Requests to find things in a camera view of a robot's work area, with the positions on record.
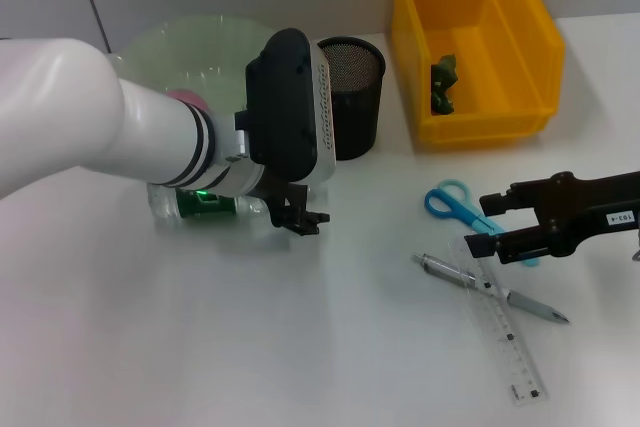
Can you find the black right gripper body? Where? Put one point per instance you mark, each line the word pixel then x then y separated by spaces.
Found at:
pixel 590 207

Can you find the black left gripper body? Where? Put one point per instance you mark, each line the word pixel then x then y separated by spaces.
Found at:
pixel 285 192

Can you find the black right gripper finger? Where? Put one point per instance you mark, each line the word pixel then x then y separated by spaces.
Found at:
pixel 492 203
pixel 482 246

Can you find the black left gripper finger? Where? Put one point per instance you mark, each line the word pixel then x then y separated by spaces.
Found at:
pixel 302 222

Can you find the clear green-label water bottle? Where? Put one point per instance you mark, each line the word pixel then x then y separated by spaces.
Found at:
pixel 165 204

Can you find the green plastic wrapper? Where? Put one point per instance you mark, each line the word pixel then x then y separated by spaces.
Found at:
pixel 444 77

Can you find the pink peach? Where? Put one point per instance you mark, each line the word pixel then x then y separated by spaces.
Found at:
pixel 187 97

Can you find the blue scissors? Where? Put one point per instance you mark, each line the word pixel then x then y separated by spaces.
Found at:
pixel 428 202

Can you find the grey pen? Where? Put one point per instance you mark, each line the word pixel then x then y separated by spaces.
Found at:
pixel 535 306

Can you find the transparent plastic ruler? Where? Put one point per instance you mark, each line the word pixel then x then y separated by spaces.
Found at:
pixel 515 347

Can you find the black mesh pen holder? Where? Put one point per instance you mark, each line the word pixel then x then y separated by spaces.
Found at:
pixel 360 112

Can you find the translucent green fruit bowl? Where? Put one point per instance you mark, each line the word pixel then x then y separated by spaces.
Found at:
pixel 190 47

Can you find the yellow plastic bin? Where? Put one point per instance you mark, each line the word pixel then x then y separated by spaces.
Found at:
pixel 475 129

